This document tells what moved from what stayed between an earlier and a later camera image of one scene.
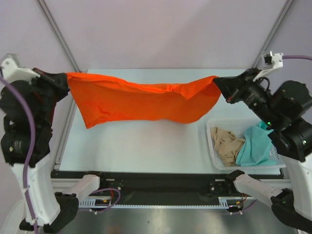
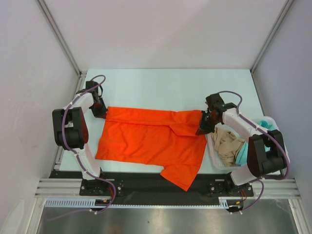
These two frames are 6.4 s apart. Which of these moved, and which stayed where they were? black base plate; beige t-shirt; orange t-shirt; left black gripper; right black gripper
Moved: left black gripper; right black gripper; orange t-shirt
Stayed: black base plate; beige t-shirt
